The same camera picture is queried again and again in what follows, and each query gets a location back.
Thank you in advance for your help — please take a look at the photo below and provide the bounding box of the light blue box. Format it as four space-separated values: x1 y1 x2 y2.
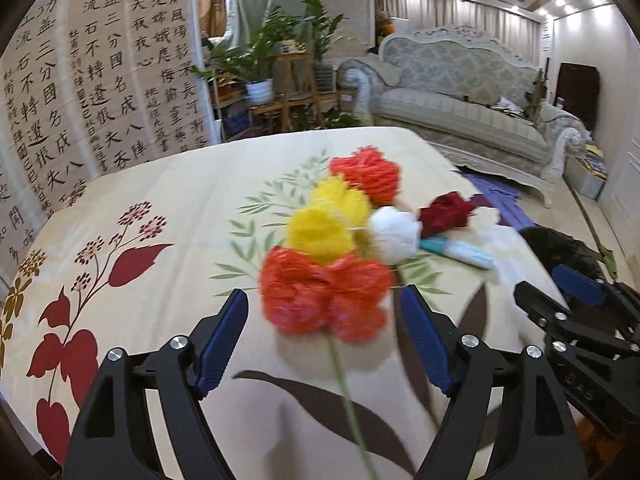
419 236 494 270

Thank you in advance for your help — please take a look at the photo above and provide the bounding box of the dark red mesh bag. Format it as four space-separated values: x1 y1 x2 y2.
419 192 476 238

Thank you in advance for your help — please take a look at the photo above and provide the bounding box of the red-orange plastic bag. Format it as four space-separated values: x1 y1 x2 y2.
259 246 395 344

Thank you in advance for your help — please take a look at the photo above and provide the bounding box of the yellow foam net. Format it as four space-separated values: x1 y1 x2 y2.
285 176 372 266

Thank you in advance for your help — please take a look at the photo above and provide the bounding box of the black trash bag bin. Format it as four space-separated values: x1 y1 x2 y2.
518 226 604 281

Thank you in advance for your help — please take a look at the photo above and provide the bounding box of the purple cloth on floor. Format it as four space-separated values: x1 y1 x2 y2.
458 168 536 231

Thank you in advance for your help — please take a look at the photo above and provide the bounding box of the grey storage box with magazines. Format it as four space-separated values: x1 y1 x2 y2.
564 144 608 200

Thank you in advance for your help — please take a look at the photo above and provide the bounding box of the white crumpled plastic bag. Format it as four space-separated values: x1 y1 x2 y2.
367 206 422 266

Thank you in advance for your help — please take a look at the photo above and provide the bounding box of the floral cream tablecloth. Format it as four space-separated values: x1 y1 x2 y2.
0 126 572 480

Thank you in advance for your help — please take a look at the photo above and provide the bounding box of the ornate grey sofa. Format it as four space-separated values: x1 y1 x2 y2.
337 25 589 206

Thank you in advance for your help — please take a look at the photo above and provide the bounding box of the red-orange foam net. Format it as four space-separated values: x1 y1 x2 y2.
329 146 400 206

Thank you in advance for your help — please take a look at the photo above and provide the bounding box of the wooden plant stand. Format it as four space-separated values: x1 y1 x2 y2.
250 53 337 133

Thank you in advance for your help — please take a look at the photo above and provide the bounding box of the tall green plant grey pot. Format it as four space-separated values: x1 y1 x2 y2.
303 0 344 92

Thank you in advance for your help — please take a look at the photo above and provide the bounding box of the calligraphy folding screen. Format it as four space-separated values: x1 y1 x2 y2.
1 0 220 287

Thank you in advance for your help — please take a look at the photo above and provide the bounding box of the white potted plant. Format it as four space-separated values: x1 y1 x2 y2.
189 6 304 87

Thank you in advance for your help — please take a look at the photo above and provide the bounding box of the dark cabinet by wall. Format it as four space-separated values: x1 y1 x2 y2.
553 63 601 132

